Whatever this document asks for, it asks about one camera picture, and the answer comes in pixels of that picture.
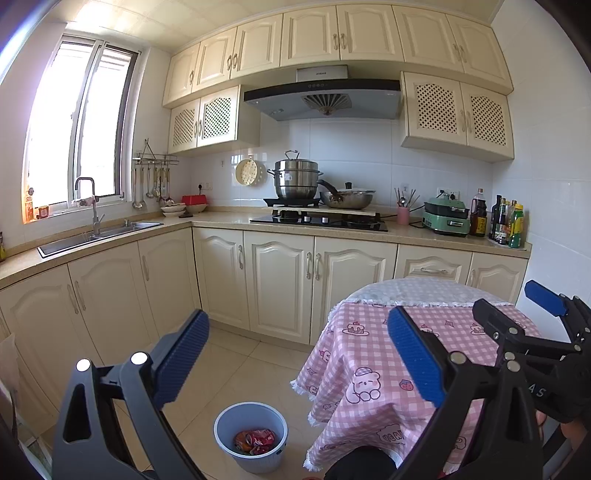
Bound person's dark trouser leg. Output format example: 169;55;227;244
323;447;402;480

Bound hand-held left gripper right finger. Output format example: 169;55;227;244
387;305;546;480

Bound grey range hood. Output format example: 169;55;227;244
243;66;402;122

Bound steel wok with lid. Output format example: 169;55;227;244
318;180;377;210

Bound steel wall utensil rack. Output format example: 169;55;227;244
133;138;180;167

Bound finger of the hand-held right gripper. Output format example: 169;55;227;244
472;298;583;366
524;279;591;333

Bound bundle of chopsticks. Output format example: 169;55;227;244
393;187;421;208

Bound pink checked tablecloth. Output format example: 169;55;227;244
290;295;546;480

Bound sliding window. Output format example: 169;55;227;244
23;34;141;222

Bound black glass gas stove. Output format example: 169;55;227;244
249;210;389;232

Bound white checked cloth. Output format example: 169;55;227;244
344;277;518;309

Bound cream base cabinets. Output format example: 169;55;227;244
0;217;532;416

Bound green electric cooker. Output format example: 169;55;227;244
422;194;472;237

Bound wide cream lattice door cabinet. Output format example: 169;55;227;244
399;71;515;163

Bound cream perforated plate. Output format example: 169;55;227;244
235;157;267;186

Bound small cream lattice door cabinet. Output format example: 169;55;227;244
167;84;262;155

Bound steel steamer pot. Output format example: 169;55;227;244
268;150;324;200

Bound cream upper wall cabinets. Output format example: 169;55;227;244
161;4;515;109

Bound person's right hand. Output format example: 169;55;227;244
534;412;591;461

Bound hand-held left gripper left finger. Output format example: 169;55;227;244
52;308;211;480

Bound dark glass bottle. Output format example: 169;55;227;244
499;198;512;245
490;195;503;241

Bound large dark sauce bottle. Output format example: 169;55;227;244
470;188;488;238

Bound steel kitchen sink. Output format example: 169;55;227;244
38;220;164;258

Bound blue trash bin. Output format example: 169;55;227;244
213;402;289;474

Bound steel kitchen faucet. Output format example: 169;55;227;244
74;176;106;238

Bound row of hanging steel utensils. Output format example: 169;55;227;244
131;165;176;209

